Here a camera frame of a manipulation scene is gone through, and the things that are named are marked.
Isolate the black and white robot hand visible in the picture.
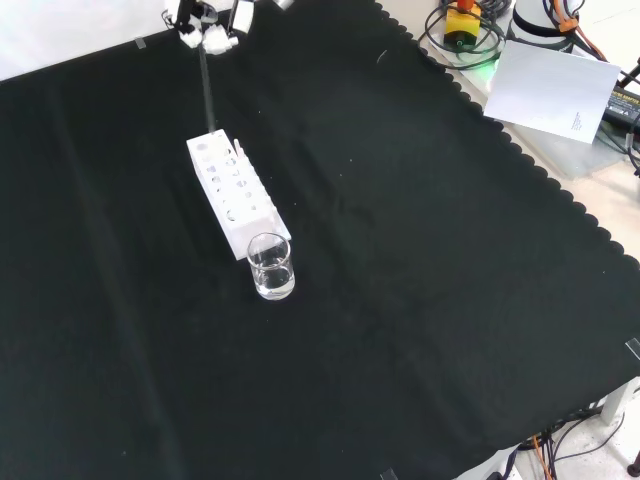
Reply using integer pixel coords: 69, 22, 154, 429
161, 0, 257, 55

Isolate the clear glass rod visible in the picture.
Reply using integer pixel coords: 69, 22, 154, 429
199, 42, 218, 134

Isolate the white test tube rack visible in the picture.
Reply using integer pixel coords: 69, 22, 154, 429
185, 128, 293, 262

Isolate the yellow stop button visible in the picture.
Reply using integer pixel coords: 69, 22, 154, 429
443, 0, 484, 52

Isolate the clear glass beaker with water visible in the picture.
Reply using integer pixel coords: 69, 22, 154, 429
246, 231, 298, 302

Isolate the black bench cloth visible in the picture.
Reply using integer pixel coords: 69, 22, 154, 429
0, 0, 640, 480

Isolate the pale board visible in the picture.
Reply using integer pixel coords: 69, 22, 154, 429
483, 39, 622, 147

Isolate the black power adapter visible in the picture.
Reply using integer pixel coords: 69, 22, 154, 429
601, 83, 640, 133

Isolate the white table leg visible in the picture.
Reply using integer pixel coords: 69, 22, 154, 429
599, 376, 640, 427

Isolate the black cable bundle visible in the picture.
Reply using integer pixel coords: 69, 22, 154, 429
423, 0, 512, 69

